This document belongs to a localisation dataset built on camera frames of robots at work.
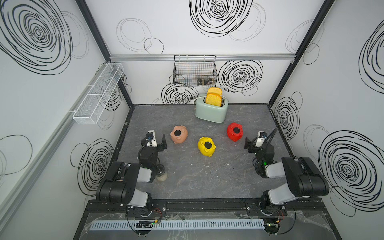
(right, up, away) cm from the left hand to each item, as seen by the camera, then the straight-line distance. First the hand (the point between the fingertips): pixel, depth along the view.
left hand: (155, 134), depth 87 cm
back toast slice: (+37, +29, +11) cm, 48 cm away
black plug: (+12, +1, +6) cm, 14 cm away
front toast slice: (+36, +22, +9) cm, 43 cm away
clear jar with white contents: (+6, -20, -12) cm, 24 cm away
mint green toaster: (+38, +13, +14) cm, 42 cm away
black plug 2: (+31, -6, +1) cm, 32 cm away
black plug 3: (+50, +2, +7) cm, 50 cm away
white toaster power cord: (+21, +22, +18) cm, 35 cm away
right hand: (+61, -3, +4) cm, 62 cm away
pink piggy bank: (+16, -2, +5) cm, 17 cm away
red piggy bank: (+48, -2, +6) cm, 48 cm away
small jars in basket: (+30, +32, +1) cm, 44 cm away
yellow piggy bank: (+29, -9, -2) cm, 30 cm away
